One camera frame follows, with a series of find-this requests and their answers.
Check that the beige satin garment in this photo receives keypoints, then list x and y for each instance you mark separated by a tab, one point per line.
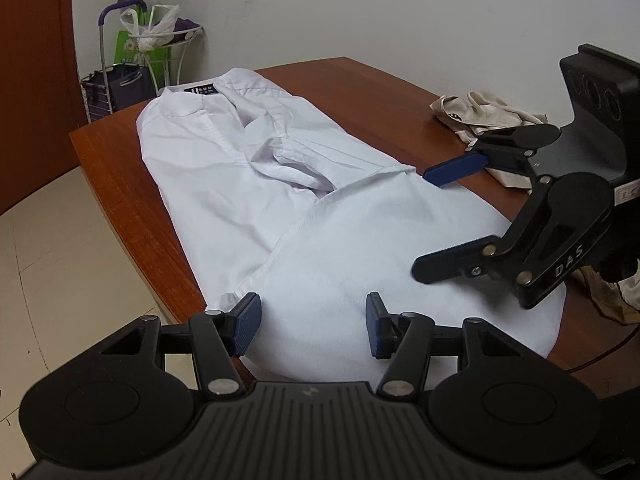
480	110

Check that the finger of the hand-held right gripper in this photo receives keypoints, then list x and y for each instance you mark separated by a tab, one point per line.
450	262
455	170

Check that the brown wooden door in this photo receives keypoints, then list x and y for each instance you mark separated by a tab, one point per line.
35	85

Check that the brown patterned scarf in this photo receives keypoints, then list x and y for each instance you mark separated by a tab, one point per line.
602	295

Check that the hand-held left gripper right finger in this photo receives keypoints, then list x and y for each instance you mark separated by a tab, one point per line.
377	327

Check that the white plastic bag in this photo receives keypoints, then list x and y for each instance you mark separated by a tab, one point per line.
150	35

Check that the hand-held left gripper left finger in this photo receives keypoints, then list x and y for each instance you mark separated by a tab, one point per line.
247	322

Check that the purple bag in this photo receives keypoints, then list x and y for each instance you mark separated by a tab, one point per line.
185	26

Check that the white shirt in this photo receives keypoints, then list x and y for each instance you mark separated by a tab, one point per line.
350	240

